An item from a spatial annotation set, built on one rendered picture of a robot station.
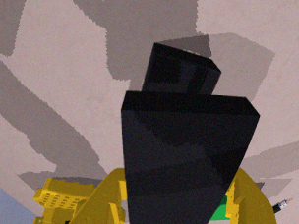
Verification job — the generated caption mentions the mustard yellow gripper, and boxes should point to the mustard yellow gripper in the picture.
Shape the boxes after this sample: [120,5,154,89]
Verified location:
[69,167,277,224]

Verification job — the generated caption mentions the black usb flash drive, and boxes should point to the black usb flash drive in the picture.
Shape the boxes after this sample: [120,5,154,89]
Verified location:
[273,202,287,214]

